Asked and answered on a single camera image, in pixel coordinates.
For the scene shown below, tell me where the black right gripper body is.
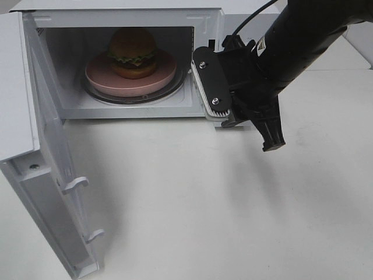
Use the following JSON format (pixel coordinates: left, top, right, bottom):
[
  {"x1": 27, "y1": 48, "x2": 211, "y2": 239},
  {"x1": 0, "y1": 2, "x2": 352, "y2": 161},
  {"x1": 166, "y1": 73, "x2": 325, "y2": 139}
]
[{"x1": 217, "y1": 43, "x2": 280, "y2": 123}]

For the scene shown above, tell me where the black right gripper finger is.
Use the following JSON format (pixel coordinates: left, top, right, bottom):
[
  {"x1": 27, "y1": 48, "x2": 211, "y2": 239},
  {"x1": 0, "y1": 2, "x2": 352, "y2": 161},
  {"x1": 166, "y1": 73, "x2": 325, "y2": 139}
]
[
  {"x1": 222, "y1": 34, "x2": 254, "y2": 54},
  {"x1": 251, "y1": 104, "x2": 286, "y2": 152}
]

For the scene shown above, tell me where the burger with lettuce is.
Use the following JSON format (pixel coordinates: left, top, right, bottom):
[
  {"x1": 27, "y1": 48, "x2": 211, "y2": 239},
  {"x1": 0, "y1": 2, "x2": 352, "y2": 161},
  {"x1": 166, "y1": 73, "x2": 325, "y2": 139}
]
[{"x1": 107, "y1": 27, "x2": 157, "y2": 79}]

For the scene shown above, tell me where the pink round plate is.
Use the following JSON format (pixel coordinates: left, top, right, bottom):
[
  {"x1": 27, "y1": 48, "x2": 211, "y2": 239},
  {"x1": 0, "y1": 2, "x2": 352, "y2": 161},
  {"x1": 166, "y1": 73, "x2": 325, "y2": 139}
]
[{"x1": 85, "y1": 50, "x2": 177, "y2": 97}]

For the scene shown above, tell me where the white microwave door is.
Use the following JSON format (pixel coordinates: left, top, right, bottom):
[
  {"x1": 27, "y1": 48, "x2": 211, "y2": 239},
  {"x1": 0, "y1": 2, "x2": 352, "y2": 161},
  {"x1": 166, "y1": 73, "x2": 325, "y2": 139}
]
[{"x1": 1, "y1": 12, "x2": 104, "y2": 279}]

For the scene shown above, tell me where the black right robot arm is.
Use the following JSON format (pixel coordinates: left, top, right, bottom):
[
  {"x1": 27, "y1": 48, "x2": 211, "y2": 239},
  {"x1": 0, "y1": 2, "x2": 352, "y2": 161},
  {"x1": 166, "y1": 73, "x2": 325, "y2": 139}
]
[{"x1": 221, "y1": 1, "x2": 372, "y2": 152}]

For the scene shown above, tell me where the glass microwave turntable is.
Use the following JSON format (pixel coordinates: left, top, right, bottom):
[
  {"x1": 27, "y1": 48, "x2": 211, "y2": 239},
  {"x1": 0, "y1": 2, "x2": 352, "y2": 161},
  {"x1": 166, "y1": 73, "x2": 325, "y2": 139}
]
[{"x1": 80, "y1": 69, "x2": 187, "y2": 105}]

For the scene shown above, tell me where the white microwave oven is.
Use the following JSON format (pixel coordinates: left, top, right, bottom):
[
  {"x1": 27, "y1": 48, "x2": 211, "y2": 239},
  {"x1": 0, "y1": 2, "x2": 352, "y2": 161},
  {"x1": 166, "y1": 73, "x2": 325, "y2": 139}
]
[{"x1": 13, "y1": 1, "x2": 265, "y2": 120}]

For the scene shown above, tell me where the black camera cable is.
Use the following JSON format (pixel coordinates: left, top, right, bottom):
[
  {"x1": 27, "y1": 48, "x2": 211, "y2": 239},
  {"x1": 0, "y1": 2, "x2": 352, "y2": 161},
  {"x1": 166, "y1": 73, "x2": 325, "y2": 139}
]
[{"x1": 233, "y1": 0, "x2": 277, "y2": 37}]

